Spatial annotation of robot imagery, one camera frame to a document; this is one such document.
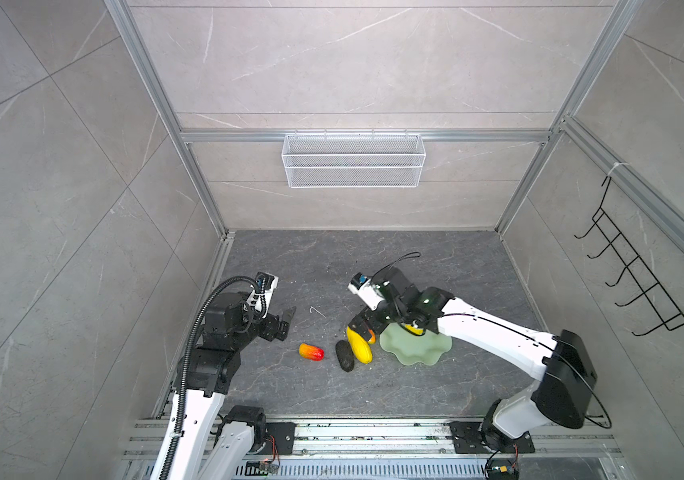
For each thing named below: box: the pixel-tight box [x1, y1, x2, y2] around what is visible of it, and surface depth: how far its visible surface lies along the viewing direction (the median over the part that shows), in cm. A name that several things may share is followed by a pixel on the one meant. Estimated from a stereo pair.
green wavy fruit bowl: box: [379, 322, 453, 365], surface depth 90 cm
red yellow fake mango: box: [298, 343, 325, 361], surface depth 87 cm
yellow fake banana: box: [346, 326, 373, 365], surface depth 86 cm
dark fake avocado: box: [335, 340, 354, 373], surface depth 87 cm
